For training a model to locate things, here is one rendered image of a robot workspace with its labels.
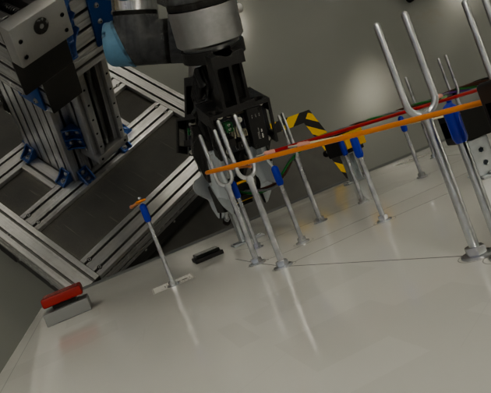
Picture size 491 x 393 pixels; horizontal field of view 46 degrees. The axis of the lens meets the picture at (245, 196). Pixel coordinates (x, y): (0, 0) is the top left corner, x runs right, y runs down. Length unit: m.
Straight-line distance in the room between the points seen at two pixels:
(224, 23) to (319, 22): 2.41
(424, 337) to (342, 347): 0.04
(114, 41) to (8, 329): 1.30
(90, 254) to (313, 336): 1.59
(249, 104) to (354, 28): 2.39
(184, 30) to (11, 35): 0.60
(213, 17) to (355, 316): 0.39
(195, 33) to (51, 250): 1.40
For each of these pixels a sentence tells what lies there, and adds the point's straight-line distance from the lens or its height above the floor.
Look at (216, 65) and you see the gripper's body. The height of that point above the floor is 1.38.
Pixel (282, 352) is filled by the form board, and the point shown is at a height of 1.50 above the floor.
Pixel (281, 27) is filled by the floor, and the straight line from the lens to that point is 2.96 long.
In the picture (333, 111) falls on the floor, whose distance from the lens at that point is 2.55.
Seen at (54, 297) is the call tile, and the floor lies 1.13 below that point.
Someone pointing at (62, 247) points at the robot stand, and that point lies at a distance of 1.93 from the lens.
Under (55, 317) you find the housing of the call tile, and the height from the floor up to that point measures 1.12.
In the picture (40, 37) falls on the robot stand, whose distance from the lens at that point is 1.22.
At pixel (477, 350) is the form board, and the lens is 0.23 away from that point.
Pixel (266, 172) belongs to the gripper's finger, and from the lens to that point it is 0.71.
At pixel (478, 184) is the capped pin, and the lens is 0.32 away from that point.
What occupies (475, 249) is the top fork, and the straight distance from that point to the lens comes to 0.34.
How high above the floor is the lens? 1.77
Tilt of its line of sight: 53 degrees down
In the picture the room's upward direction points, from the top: straight up
